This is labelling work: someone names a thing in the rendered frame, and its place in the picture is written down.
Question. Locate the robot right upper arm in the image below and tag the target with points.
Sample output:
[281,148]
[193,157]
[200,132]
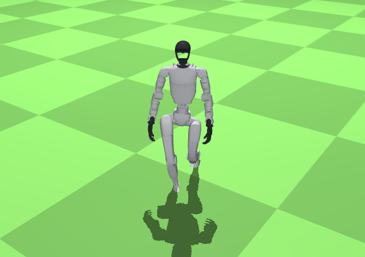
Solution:
[164,72]

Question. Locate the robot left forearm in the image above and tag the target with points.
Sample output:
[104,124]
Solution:
[209,109]

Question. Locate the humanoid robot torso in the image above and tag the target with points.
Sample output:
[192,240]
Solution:
[183,89]

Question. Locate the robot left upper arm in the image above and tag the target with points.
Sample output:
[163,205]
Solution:
[203,75]

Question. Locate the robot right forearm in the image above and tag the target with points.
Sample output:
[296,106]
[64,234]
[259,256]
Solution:
[154,107]

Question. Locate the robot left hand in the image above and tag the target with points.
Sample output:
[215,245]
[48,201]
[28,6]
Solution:
[209,131]

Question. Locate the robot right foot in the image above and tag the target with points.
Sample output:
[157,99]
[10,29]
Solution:
[176,187]

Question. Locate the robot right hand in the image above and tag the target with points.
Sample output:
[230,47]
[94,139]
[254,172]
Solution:
[150,125]

